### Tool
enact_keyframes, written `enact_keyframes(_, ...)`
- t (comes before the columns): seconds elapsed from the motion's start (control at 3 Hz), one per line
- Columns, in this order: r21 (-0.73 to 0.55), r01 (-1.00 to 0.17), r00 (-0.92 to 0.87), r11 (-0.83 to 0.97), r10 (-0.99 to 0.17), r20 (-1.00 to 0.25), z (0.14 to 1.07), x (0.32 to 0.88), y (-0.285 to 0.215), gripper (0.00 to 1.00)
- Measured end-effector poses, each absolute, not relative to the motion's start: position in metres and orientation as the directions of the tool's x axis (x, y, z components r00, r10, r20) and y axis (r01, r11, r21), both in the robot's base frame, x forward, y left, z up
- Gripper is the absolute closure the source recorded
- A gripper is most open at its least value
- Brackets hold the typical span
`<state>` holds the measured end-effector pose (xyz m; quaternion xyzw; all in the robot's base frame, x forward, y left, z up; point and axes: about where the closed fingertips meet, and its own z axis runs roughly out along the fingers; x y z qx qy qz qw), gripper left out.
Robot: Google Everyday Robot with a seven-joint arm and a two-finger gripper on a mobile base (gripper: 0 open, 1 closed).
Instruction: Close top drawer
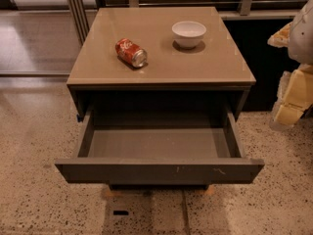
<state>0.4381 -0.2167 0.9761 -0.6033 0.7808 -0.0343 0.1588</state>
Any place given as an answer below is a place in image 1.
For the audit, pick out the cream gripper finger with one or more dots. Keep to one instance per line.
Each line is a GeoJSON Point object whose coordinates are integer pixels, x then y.
{"type": "Point", "coordinates": [280, 38]}
{"type": "Point", "coordinates": [297, 97]}

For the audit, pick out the grey top drawer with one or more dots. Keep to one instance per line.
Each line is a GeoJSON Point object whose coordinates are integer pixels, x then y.
{"type": "Point", "coordinates": [191, 148]}

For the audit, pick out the grey drawer cabinet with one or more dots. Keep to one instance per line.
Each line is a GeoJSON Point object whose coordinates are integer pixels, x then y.
{"type": "Point", "coordinates": [211, 77]}

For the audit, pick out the white bowl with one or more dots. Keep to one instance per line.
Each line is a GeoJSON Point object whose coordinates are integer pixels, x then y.
{"type": "Point", "coordinates": [188, 34]}

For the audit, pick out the red soda can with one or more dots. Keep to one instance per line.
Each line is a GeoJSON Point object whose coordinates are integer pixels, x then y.
{"type": "Point", "coordinates": [131, 53]}

